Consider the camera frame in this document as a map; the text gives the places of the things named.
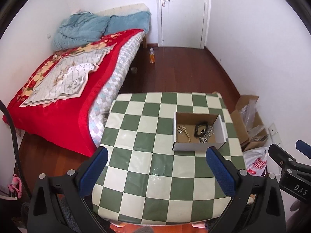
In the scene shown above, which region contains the silver chain bracelet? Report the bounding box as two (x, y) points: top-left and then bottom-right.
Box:
(198, 126), (215, 144)

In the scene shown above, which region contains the black fitness band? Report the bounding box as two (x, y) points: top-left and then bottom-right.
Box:
(194, 122), (209, 138)

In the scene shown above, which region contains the wooden bead bracelet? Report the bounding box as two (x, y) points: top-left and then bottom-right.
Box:
(177, 125), (192, 143)

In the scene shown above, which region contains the white red plastic bag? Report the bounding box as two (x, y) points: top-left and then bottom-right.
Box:
(243, 147), (268, 177)

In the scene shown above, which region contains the clear bubble wrap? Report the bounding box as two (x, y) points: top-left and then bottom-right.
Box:
(239, 99), (267, 142)

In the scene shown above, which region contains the brown cardboard box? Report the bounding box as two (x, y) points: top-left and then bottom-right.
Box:
(230, 95), (268, 151)

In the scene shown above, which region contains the white cardboard box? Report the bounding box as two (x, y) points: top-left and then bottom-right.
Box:
(172, 112), (226, 151)

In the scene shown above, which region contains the checkered pastel bed sheet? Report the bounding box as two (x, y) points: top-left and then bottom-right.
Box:
(88, 31), (146, 147)

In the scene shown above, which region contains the green white checkered tablecloth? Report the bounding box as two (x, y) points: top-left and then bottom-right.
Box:
(92, 93), (245, 225)

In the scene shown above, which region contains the red floral bedspread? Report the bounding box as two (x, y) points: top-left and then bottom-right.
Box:
(7, 29), (145, 156)

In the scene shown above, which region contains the small dark cup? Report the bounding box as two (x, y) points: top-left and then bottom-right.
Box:
(131, 67), (138, 74)

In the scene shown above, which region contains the orange drink bottle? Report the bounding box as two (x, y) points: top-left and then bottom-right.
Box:
(149, 48), (156, 64)

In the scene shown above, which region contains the blue quilt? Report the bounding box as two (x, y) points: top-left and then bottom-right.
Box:
(52, 12), (110, 52)

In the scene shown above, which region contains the blue pillow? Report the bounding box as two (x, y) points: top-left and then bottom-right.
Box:
(104, 12), (151, 35)

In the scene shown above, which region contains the white door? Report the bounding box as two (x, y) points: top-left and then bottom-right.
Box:
(157, 0), (211, 49)

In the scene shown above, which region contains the white wall socket strip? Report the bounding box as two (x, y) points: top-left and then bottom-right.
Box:
(268, 123), (283, 147)

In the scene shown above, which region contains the black cable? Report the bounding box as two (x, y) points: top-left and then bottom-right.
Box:
(0, 99), (32, 233)

